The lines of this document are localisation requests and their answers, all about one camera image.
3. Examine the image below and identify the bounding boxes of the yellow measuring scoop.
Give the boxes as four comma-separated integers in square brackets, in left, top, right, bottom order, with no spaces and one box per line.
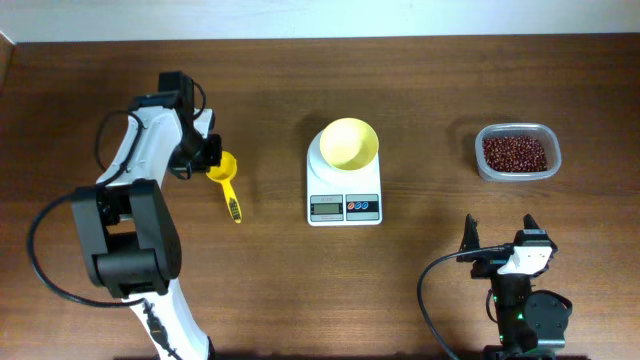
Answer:
[206,151,243,224]

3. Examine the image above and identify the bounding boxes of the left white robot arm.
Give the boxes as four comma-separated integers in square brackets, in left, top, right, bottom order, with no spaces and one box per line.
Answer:
[71,71,222,359]

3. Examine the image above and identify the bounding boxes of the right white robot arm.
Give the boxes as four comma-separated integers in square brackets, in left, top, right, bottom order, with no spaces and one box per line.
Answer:
[459,214,573,359]

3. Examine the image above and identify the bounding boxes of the white digital kitchen scale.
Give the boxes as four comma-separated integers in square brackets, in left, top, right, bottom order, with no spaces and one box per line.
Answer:
[306,132,383,227]

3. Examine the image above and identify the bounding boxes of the yellow plastic bowl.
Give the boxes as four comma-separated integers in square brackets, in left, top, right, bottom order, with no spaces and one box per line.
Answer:
[319,118,379,171]

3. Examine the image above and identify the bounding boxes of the red beans in container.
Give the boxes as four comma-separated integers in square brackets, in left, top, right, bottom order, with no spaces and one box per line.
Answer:
[482,135,548,173]

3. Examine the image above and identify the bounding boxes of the clear plastic container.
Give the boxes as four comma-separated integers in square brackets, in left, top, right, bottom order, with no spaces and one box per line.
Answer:
[475,123,562,182]

